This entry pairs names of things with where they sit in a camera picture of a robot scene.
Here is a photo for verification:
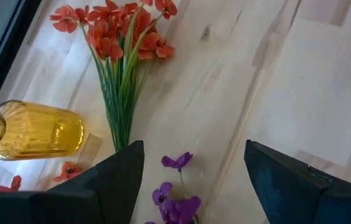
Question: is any red artificial flower bunch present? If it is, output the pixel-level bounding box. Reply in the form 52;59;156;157
49;0;179;153

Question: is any black aluminium rig frame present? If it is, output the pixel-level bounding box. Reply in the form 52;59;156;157
0;0;43;110

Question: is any purple artificial flower bunch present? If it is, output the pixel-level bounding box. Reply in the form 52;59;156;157
144;151;203;224

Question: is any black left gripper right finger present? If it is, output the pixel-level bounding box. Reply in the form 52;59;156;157
243;139;351;224

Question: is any yellow ribbed glass vase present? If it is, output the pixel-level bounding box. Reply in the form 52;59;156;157
0;99;85;162

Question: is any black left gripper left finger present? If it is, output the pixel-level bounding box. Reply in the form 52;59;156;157
0;139;146;224

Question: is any orange artificial flower bunch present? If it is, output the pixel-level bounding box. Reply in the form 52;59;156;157
0;161;85;193

